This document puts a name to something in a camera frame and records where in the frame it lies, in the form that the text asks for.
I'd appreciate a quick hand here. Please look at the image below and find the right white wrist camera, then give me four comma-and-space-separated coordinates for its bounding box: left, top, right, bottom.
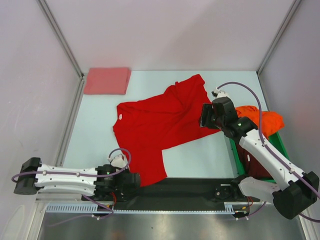
211, 88, 230, 99

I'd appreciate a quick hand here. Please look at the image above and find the purple cable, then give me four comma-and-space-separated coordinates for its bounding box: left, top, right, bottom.
11, 147, 133, 186
216, 81, 320, 223

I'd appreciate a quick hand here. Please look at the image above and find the left aluminium side rail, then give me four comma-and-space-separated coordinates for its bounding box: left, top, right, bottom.
54, 74, 87, 167

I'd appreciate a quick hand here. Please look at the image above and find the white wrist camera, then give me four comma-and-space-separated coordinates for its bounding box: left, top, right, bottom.
108, 153, 128, 169
211, 88, 230, 99

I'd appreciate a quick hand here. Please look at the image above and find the green plastic bin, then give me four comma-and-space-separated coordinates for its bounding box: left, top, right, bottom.
229, 132, 289, 183

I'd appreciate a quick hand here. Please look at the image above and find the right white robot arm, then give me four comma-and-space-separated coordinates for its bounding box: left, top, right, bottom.
200, 96, 320, 220

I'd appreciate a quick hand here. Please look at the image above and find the orange t-shirt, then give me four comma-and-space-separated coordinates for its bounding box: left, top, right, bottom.
235, 105, 285, 138

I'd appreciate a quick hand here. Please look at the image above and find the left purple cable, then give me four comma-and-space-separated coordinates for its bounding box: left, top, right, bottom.
11, 147, 133, 186

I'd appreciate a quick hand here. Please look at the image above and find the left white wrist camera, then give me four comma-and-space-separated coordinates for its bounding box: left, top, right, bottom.
108, 153, 128, 169

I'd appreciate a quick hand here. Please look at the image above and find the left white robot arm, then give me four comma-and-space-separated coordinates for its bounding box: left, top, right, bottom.
11, 154, 141, 201

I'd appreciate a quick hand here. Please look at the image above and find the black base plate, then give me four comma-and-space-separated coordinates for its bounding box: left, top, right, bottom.
95, 178, 248, 212

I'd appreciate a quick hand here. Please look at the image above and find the dark red t-shirt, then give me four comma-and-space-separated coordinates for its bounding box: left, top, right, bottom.
236, 144, 272, 180

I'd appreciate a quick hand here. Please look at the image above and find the folded pink t-shirt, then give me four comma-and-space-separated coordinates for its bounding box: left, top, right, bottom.
83, 67, 132, 95

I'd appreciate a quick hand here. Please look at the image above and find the left aluminium frame post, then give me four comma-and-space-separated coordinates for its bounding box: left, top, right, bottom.
34, 0, 85, 78

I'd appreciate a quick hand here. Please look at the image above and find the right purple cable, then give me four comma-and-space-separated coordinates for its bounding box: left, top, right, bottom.
216, 81, 320, 223

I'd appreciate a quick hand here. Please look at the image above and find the right aluminium frame post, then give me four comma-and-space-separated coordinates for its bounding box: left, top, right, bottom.
256, 0, 304, 77

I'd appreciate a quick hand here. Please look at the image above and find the aluminium front rail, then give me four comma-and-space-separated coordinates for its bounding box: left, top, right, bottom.
35, 193, 82, 203

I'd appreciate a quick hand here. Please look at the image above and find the aluminium frame post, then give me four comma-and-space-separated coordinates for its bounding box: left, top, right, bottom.
256, 0, 304, 77
34, 0, 85, 78

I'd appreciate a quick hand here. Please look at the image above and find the slotted cable duct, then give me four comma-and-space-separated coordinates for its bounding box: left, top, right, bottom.
46, 201, 253, 215

